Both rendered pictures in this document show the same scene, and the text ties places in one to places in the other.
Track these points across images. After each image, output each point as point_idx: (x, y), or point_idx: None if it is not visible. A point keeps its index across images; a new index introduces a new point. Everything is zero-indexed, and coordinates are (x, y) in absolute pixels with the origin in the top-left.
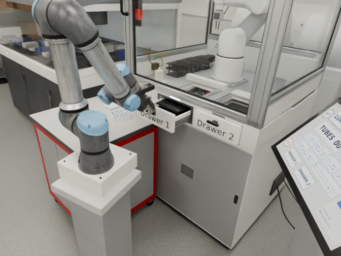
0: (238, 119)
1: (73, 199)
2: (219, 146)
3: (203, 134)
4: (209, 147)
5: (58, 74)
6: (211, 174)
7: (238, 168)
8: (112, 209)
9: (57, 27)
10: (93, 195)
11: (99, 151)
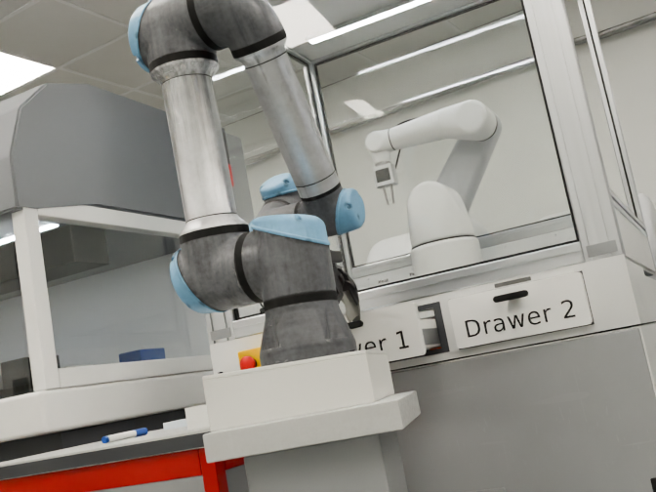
0: (565, 260)
1: (296, 433)
2: (547, 362)
3: (492, 357)
4: (521, 383)
5: (189, 144)
6: (558, 468)
7: (623, 388)
8: (394, 478)
9: (216, 14)
10: (346, 407)
11: (327, 289)
